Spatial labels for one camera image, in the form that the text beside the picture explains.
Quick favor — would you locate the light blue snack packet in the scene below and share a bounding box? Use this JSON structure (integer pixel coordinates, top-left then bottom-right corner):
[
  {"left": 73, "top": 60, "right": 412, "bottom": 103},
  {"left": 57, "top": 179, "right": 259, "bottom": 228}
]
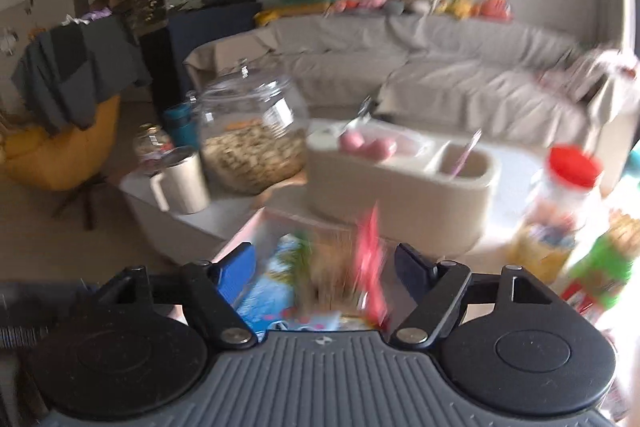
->
[{"left": 234, "top": 233, "right": 321, "bottom": 333}]

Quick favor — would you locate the green red snack packet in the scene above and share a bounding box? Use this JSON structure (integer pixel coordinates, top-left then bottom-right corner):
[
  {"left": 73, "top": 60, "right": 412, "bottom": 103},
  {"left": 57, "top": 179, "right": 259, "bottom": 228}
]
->
[{"left": 296, "top": 230, "right": 360, "bottom": 315}]

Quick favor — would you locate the beige tissue box organizer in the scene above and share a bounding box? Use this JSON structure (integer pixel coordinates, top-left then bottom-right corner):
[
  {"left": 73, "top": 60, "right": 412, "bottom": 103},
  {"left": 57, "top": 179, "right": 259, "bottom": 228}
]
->
[{"left": 306, "top": 120, "right": 501, "bottom": 257}]

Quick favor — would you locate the pink cardboard box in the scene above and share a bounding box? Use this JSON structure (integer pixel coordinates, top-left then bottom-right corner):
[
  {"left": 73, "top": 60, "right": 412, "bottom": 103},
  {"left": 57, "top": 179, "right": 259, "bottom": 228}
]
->
[{"left": 211, "top": 208, "right": 482, "bottom": 333}]

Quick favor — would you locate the red lid plastic jar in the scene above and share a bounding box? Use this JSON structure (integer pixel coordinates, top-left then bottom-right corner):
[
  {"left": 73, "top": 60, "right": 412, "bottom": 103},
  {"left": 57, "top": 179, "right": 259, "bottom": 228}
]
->
[{"left": 506, "top": 145, "right": 602, "bottom": 284}]

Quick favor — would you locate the white mug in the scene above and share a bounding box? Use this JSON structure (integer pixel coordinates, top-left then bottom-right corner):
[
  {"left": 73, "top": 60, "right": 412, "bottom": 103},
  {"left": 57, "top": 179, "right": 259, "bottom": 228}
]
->
[{"left": 150, "top": 145, "right": 210, "bottom": 215}]

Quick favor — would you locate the green candy dispenser jar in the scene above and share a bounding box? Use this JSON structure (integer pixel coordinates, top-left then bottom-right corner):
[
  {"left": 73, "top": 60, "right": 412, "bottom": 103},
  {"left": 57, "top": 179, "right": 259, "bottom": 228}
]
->
[{"left": 562, "top": 210, "right": 639, "bottom": 322}]

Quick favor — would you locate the small glass jar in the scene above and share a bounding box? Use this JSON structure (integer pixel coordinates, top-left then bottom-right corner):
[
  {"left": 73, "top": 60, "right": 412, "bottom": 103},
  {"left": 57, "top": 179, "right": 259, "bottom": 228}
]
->
[{"left": 134, "top": 124, "right": 174, "bottom": 176}]

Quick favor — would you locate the teal bottle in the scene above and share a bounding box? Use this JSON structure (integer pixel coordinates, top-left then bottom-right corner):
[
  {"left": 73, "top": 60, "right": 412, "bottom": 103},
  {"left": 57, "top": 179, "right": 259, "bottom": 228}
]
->
[{"left": 163, "top": 102, "right": 200, "bottom": 150}]

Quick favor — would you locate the large glass cookie jar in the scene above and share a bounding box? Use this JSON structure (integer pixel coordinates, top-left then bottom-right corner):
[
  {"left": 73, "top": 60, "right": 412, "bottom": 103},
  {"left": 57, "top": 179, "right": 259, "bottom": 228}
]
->
[{"left": 196, "top": 60, "right": 309, "bottom": 195}]

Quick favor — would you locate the grey covered sofa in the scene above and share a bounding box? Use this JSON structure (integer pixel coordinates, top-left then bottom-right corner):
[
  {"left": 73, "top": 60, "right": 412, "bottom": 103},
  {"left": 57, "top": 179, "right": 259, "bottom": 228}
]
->
[{"left": 184, "top": 14, "right": 639, "bottom": 190}]

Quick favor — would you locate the dark grey clothes pile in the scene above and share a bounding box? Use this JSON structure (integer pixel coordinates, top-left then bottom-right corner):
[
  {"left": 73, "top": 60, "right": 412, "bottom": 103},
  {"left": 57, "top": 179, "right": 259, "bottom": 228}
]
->
[{"left": 11, "top": 15, "right": 152, "bottom": 135}]

